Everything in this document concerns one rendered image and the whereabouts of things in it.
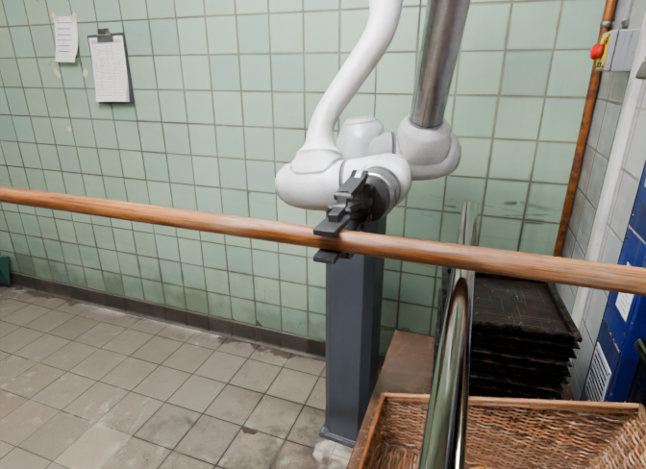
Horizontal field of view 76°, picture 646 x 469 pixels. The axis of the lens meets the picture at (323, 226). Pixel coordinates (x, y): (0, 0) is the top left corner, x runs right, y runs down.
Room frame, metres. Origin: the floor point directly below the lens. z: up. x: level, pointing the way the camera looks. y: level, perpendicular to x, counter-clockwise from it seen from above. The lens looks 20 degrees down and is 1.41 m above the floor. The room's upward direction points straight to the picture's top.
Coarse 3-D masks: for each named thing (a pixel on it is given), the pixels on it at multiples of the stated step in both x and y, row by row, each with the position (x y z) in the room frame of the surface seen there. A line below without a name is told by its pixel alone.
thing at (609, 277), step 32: (0, 192) 0.73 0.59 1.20; (32, 192) 0.71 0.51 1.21; (160, 224) 0.61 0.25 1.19; (192, 224) 0.58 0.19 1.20; (224, 224) 0.56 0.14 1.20; (256, 224) 0.55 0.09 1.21; (288, 224) 0.54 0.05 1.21; (384, 256) 0.48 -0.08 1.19; (416, 256) 0.47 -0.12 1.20; (448, 256) 0.46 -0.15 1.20; (480, 256) 0.45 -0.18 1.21; (512, 256) 0.44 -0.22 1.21; (544, 256) 0.43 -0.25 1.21; (608, 288) 0.40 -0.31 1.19; (640, 288) 0.39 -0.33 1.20
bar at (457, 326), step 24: (456, 288) 0.43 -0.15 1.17; (456, 312) 0.37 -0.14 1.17; (456, 336) 0.33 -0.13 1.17; (456, 360) 0.30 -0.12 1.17; (432, 384) 0.28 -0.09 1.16; (456, 384) 0.27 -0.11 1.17; (432, 408) 0.25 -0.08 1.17; (456, 408) 0.24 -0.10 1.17; (432, 432) 0.22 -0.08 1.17; (456, 432) 0.22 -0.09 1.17; (432, 456) 0.20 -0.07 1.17; (456, 456) 0.20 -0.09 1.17
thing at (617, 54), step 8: (608, 32) 1.22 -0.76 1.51; (616, 32) 1.17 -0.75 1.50; (624, 32) 1.16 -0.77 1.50; (632, 32) 1.16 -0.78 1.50; (608, 40) 1.19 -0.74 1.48; (616, 40) 1.17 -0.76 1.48; (624, 40) 1.16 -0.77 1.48; (632, 40) 1.16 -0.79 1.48; (608, 48) 1.18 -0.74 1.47; (616, 48) 1.17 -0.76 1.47; (624, 48) 1.16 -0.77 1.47; (632, 48) 1.16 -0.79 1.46; (608, 56) 1.17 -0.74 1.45; (616, 56) 1.17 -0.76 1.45; (624, 56) 1.16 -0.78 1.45; (632, 56) 1.15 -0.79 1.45; (600, 64) 1.21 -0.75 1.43; (608, 64) 1.17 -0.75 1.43; (616, 64) 1.16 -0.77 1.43; (624, 64) 1.16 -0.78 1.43; (632, 64) 1.15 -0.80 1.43
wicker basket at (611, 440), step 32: (384, 416) 0.73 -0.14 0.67; (480, 416) 0.67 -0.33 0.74; (512, 416) 0.65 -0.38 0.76; (544, 416) 0.63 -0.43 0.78; (576, 416) 0.61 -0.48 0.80; (608, 416) 0.60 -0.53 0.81; (640, 416) 0.56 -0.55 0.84; (384, 448) 0.73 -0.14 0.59; (416, 448) 0.71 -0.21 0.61; (480, 448) 0.67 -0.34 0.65; (512, 448) 0.65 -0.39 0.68; (544, 448) 0.62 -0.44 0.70; (576, 448) 0.61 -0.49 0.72; (608, 448) 0.59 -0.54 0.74; (640, 448) 0.52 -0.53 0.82
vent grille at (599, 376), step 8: (600, 352) 0.81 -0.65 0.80; (592, 360) 0.84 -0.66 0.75; (600, 360) 0.79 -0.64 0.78; (592, 368) 0.82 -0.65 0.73; (600, 368) 0.78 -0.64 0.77; (608, 368) 0.75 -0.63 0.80; (592, 376) 0.81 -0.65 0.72; (600, 376) 0.77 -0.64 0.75; (608, 376) 0.73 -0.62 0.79; (592, 384) 0.80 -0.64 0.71; (600, 384) 0.76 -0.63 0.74; (608, 384) 0.73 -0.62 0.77; (592, 392) 0.79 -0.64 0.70; (600, 392) 0.75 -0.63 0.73; (592, 400) 0.78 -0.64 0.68; (600, 400) 0.74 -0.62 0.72
